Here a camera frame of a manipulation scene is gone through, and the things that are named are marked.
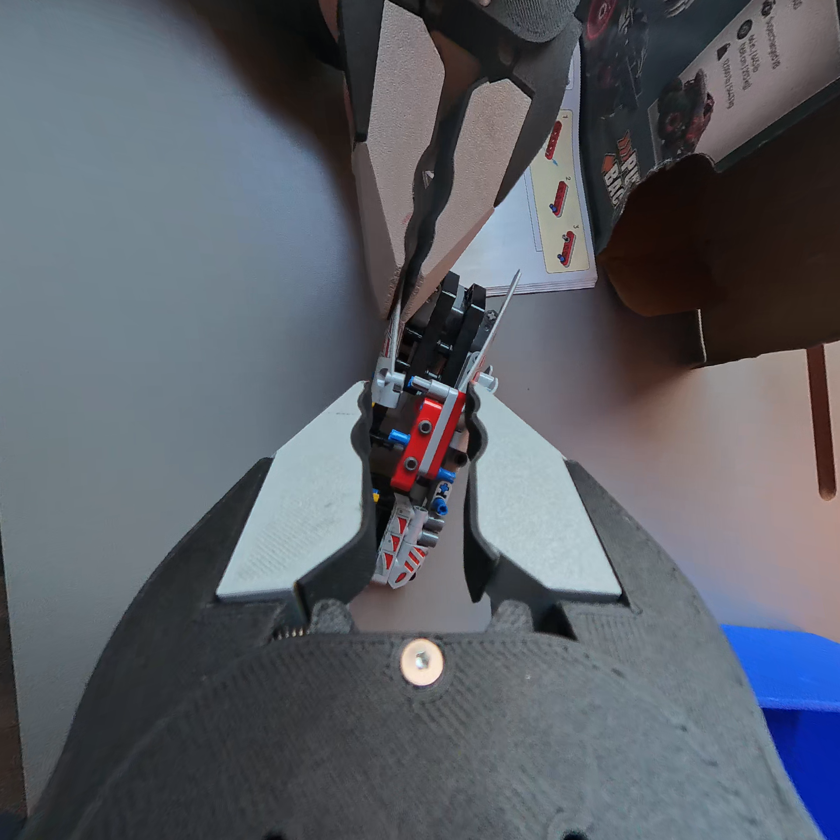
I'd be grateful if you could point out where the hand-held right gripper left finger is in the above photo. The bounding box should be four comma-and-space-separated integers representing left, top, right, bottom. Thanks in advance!
214, 379, 380, 608

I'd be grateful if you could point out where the opened dark monster truck box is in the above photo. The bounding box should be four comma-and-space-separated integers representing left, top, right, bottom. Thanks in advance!
576, 0, 840, 368

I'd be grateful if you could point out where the grey red lego model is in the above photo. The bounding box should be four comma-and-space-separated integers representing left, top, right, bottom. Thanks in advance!
367, 269, 522, 588

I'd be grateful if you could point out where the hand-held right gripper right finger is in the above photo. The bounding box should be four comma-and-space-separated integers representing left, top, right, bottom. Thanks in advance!
462, 387, 624, 605

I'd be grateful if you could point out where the lego instruction booklet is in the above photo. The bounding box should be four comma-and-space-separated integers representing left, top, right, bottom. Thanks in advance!
456, 42, 599, 294

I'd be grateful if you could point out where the large blue plastic bin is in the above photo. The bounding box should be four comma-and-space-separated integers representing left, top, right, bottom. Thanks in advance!
721, 623, 840, 840

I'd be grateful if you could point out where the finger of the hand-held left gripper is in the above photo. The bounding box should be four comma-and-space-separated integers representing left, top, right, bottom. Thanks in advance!
408, 77, 534, 311
351, 0, 454, 322

